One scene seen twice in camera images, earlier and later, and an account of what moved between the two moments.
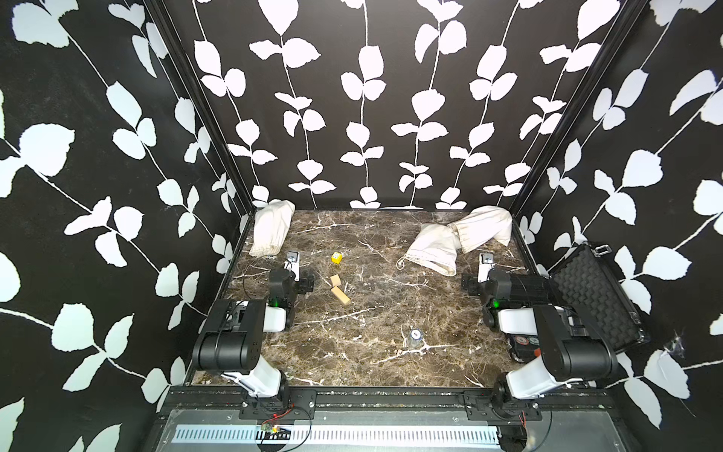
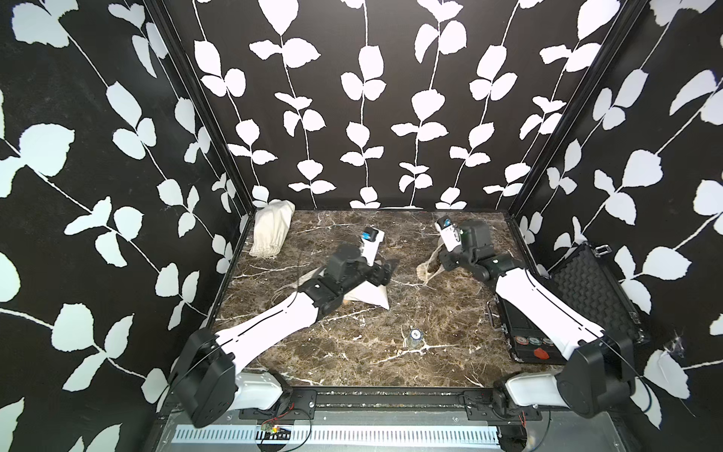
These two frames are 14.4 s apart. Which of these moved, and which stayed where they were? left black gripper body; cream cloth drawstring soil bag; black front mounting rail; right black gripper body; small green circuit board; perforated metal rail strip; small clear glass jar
Moved: cream cloth drawstring soil bag; left black gripper body; right black gripper body
Stayed: small green circuit board; small clear glass jar; perforated metal rail strip; black front mounting rail
